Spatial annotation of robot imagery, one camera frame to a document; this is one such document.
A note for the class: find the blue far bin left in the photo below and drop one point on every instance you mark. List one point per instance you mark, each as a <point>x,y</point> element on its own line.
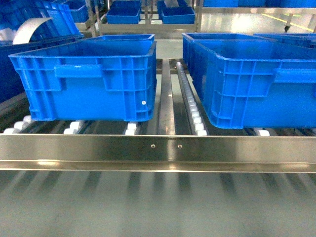
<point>124,12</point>

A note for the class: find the steel centre divider rail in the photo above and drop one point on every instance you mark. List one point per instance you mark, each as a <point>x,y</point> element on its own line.
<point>166,123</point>

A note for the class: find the blue front left crate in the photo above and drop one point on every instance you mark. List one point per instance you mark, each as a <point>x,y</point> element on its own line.
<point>90,80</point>

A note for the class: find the stainless steel flow rack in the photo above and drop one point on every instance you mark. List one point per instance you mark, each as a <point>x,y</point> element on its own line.
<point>122,146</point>

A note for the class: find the blue bin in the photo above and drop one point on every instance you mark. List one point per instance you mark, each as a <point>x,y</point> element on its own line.
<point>124,12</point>
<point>181,14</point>

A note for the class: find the blue crate far right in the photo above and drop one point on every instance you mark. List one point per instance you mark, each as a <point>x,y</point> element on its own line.
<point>303,40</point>

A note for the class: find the curved grey metal strip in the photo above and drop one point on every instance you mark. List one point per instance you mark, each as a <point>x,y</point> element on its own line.
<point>26,30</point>

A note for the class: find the blue tilted crate far left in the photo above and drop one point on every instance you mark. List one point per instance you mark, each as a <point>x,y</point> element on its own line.
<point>13,13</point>

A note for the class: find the blue rear right crate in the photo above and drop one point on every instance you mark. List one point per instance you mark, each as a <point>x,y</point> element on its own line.
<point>189,38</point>

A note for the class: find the blue far bin right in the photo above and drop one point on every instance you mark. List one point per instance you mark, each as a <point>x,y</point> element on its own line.
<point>181,14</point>

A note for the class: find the blue rear left crate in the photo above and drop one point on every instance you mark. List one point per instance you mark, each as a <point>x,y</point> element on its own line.
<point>148,37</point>

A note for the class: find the white roller track centre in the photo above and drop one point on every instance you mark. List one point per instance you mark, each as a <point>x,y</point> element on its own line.
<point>196,122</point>

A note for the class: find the blue front right crate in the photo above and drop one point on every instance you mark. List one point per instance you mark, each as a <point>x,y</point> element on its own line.
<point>256,83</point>

